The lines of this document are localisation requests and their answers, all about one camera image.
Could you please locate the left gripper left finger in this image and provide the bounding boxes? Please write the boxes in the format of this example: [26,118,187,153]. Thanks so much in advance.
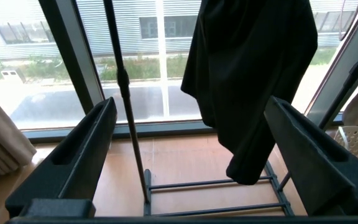
[4,96,118,218]

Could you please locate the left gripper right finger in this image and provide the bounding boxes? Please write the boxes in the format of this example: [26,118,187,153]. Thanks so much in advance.
[264,95,358,216]

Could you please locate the black shorts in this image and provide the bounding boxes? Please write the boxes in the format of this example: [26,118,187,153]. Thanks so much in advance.
[180,0,319,186]

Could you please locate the black clothes rack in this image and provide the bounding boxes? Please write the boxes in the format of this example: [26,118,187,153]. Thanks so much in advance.
[103,0,358,218]

